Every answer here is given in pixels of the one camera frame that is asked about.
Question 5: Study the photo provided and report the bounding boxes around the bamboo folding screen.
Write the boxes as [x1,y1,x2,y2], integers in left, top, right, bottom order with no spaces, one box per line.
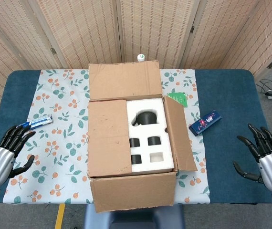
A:
[0,0,272,117]

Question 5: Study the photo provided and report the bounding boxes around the blue white toothpaste tube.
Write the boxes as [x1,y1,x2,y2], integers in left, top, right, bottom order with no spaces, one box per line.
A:
[19,114,53,131]

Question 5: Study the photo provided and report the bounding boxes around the white foam insert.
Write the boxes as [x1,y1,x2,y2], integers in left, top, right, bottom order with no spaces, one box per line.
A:
[126,97,175,174]

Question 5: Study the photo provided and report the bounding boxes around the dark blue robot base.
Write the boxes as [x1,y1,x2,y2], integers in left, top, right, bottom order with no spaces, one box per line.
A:
[83,204,186,229]

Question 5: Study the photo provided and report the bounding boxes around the floral print tablecloth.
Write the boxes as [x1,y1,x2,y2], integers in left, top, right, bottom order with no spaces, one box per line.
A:
[2,69,210,205]

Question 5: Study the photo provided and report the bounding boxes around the black teapot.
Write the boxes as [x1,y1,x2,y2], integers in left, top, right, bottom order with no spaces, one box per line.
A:
[131,111,159,126]

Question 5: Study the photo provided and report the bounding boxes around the dark blue small carton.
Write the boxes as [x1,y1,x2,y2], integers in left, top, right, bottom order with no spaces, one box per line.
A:
[188,110,222,137]

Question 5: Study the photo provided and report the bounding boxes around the green sachet packet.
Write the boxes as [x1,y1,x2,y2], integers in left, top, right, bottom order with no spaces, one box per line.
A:
[167,92,189,108]

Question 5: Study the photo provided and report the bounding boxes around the red-topped cardboard box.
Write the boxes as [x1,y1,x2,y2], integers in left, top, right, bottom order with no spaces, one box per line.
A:
[87,59,198,213]

